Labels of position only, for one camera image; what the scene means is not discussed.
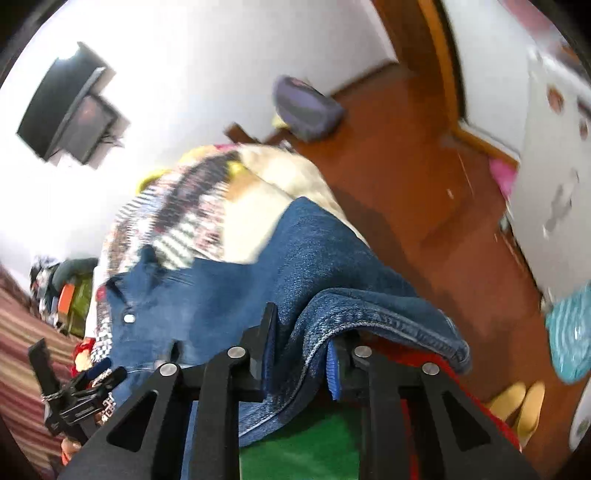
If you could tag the yellow slipper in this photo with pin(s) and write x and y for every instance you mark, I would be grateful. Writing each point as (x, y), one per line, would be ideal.
(508, 399)
(531, 410)

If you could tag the orange box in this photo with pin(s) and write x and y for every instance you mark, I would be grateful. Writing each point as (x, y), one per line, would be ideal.
(67, 295)

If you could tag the black wall television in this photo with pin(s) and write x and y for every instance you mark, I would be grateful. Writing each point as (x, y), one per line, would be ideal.
(69, 108)

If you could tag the red cloth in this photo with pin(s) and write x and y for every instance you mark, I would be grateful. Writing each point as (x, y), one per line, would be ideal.
(466, 383)

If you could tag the white cabinet with stickers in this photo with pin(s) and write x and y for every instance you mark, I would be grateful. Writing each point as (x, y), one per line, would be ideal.
(554, 161)

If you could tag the blue denim jeans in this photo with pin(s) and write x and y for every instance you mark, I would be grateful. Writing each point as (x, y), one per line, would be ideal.
(295, 277)

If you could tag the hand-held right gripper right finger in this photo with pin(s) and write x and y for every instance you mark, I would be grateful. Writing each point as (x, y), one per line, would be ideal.
(333, 369)

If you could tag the green cloth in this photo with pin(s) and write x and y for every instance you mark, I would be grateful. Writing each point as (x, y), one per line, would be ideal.
(300, 447)

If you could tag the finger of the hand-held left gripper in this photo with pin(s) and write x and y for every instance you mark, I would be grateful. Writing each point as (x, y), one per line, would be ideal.
(44, 364)
(99, 378)

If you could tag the pink cloth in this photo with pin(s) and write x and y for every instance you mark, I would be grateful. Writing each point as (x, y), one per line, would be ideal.
(503, 177)

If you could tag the wooden door frame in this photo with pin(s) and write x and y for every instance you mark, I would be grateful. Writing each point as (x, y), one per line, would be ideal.
(445, 60)

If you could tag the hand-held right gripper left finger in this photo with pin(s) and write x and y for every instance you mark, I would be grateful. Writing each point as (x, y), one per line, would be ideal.
(268, 344)

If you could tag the red plush toy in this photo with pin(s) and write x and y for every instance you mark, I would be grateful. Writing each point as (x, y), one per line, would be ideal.
(85, 353)

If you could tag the grey purple backpack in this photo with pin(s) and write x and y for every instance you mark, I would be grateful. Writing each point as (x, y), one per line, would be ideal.
(307, 108)

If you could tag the teal patterned cloth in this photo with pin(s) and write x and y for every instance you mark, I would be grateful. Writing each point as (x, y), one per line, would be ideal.
(572, 332)

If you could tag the grey plush cushion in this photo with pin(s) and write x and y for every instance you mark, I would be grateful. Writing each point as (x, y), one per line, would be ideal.
(74, 270)

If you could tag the patchwork printed bedspread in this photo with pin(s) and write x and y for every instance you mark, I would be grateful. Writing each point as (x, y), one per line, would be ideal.
(194, 203)

